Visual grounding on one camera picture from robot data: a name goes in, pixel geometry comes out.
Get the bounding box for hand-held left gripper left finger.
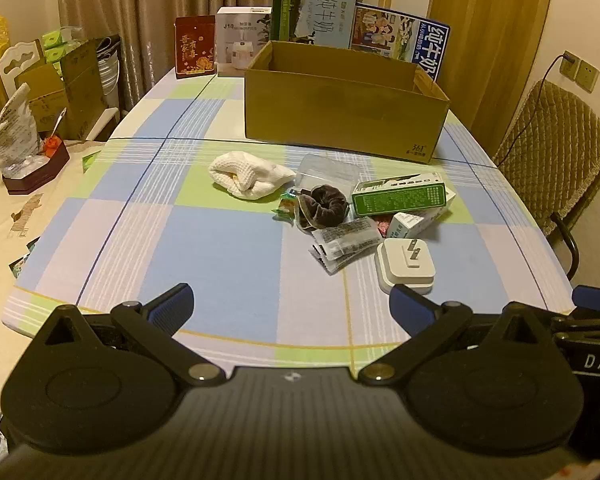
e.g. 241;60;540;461
35;283;227;387

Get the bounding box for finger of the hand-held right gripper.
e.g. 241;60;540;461
550;285;600;345

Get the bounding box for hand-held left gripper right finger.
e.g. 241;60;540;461
358;283;556;387

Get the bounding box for white power adapter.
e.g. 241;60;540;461
375;238;437;296

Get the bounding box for small white green box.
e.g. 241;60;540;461
386;211;437;240

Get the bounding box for clear sachet packet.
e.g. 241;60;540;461
310;217;384;275

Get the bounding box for green medicine box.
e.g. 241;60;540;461
351;172;457;219

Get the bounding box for brown velvet scrunchie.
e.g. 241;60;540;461
296;185;352;231

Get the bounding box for green candy wrapper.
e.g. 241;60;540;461
275;191;301;222

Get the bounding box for white waffle towel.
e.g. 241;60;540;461
209;151;297;202

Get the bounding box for clear plastic box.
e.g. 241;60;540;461
296;154;362;192

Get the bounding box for brown cardboard box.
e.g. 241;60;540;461
244;41;451;164

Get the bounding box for chair with quilted cover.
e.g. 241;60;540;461
492;80;600;281

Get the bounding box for metal spoon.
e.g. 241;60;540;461
50;107;67;142

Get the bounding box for printed brown cardboard carton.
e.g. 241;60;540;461
17;40;107;142

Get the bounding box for white plastic bag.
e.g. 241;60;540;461
0;82;42;179

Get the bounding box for stack of white buckets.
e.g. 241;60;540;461
95;35;122;111

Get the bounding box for red gift box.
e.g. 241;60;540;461
175;16;217;81

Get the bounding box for blue milk carton box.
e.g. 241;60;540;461
352;2;452;82

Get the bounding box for white humidifier box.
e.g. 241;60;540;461
216;6;272;77

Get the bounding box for green tissue packs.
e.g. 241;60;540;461
40;27;88;64

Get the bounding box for beige curtains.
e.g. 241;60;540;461
56;0;368;111

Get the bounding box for green milk carton box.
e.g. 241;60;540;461
271;0;358;51

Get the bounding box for black charging cable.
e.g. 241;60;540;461
495;52;574;167

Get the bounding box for wall socket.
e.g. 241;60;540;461
562;50;599;92

